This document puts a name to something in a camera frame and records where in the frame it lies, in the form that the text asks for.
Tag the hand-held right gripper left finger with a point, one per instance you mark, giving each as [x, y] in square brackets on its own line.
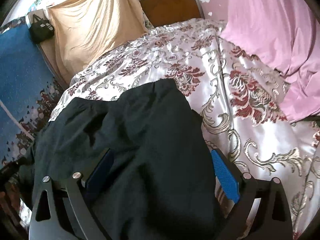
[100, 172]

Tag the colourful wall poster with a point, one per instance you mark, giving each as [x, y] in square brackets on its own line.
[35, 1]

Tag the dark green jacket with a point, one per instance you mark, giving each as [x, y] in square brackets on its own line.
[150, 130]

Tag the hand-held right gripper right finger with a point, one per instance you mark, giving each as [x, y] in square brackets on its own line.
[225, 177]

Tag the wooden headboard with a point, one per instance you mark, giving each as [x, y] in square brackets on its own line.
[170, 7]

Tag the floral satin bedspread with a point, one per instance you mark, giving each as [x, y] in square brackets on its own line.
[237, 142]

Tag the black bag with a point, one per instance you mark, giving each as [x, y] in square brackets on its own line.
[41, 30]

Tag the white pole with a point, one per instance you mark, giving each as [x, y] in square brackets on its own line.
[17, 121]

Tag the pink bed sheet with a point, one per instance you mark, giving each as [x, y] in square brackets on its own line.
[275, 30]

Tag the blue patterned carpet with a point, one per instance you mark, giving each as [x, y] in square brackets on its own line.
[20, 75]

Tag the beige draped cloth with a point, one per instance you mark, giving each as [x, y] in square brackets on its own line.
[95, 27]

